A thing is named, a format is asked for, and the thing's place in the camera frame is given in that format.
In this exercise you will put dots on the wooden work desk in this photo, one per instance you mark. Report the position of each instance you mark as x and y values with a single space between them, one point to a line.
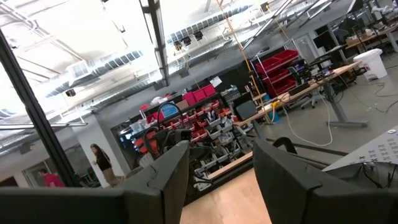
367 39

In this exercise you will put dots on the red bin rack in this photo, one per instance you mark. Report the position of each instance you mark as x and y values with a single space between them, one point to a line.
276 62

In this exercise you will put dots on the long wooden desk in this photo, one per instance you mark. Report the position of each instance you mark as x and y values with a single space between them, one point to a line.
311 84

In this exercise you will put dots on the black overhead light bar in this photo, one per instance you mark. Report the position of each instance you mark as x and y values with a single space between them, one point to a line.
161 74

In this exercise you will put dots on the white bin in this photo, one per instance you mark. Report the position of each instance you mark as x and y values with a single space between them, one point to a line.
371 65

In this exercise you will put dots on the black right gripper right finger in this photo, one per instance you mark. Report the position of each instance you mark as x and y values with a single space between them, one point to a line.
289 196

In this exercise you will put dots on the black office chair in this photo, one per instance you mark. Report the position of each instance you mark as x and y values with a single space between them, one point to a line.
245 110

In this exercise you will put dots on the grey desk foot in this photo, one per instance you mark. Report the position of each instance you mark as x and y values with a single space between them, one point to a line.
348 124

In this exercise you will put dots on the person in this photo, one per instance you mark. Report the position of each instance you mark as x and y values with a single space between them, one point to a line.
53 180
102 161

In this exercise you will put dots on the blue bucket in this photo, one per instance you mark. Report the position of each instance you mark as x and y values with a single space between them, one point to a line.
273 117

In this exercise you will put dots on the black rig frame post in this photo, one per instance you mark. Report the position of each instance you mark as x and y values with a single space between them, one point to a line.
37 118

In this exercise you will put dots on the grey perforated metal riser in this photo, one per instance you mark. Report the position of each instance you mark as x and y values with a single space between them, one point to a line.
373 152

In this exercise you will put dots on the parts shelf with bins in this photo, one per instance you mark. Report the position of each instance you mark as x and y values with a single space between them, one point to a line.
202 124

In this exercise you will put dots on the black arched frame bracket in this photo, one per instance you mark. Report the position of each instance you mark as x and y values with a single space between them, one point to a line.
284 138

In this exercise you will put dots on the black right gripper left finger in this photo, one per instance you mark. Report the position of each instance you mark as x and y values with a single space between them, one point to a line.
155 199

